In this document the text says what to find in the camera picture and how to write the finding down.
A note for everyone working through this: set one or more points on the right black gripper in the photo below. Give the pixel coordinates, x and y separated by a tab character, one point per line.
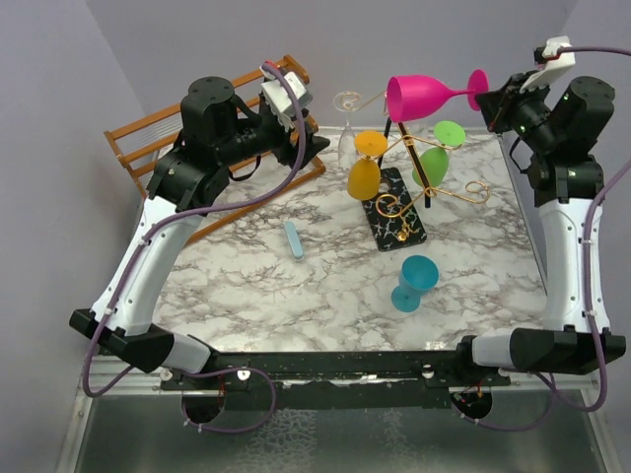
496	104

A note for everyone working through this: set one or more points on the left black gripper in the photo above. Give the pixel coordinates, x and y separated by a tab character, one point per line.
286	150

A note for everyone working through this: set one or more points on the orange plastic goblet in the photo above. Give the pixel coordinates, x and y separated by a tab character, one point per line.
365	176

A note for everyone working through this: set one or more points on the green plastic goblet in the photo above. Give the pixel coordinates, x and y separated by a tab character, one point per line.
434	161

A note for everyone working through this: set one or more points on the pink plastic goblet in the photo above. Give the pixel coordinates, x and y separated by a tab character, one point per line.
412	97

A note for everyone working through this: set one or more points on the blue plastic goblet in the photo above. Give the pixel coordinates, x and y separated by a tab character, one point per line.
418	275

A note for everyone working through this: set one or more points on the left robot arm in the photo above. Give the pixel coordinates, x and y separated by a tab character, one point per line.
218	130

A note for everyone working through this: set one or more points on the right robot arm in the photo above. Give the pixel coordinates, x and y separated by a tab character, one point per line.
566	179

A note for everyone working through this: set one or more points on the wooden shelf rack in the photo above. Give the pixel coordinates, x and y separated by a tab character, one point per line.
140	144

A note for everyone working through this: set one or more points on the light blue nail file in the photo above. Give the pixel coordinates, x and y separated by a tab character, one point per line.
294	241

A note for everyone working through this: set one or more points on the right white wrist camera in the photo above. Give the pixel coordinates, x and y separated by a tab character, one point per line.
552	64

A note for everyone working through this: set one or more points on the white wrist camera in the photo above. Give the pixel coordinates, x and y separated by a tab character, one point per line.
552	64
279	100

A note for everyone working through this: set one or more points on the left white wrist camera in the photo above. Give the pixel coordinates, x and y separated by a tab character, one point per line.
279	100

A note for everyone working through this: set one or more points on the gold wire glass rack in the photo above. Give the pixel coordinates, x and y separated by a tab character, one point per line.
393	219

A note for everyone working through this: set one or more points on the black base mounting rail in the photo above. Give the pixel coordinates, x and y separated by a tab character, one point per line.
335	380

